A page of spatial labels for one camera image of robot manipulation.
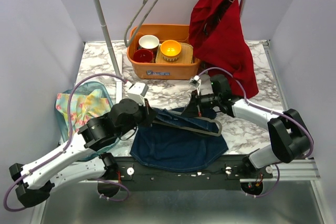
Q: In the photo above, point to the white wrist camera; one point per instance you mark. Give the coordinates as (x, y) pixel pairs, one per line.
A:
(196, 82)
(138, 92)

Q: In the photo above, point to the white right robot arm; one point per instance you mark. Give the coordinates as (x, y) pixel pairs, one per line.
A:
(289, 137)

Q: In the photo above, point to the blue denim skirt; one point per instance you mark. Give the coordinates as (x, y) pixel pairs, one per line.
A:
(174, 149)

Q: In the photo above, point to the beige square plate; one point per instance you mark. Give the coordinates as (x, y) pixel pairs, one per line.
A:
(184, 57)

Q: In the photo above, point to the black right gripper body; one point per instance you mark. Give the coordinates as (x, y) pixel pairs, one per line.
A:
(205, 101)

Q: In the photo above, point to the orange plastic basin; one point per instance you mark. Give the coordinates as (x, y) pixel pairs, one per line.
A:
(165, 70)

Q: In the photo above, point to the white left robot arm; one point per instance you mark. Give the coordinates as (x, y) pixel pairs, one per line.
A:
(35, 181)

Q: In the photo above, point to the red cup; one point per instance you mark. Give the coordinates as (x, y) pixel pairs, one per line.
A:
(143, 56)

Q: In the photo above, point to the floral cloth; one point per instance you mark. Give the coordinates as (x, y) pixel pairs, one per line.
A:
(79, 109)

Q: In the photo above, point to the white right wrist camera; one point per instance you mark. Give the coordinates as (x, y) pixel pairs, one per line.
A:
(196, 82)

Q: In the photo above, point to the yellow bowl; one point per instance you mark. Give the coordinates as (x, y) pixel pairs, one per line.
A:
(170, 49)

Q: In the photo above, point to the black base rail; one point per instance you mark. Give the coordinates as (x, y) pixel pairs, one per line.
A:
(228, 172)

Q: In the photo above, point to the clear blue plastic bin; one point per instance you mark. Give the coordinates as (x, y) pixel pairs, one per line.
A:
(85, 89)

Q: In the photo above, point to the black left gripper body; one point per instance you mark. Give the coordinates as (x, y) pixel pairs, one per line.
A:
(145, 118)

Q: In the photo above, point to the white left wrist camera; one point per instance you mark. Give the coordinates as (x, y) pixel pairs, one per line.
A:
(138, 92)

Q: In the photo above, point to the red skirt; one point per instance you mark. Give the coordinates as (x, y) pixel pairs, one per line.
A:
(216, 35)

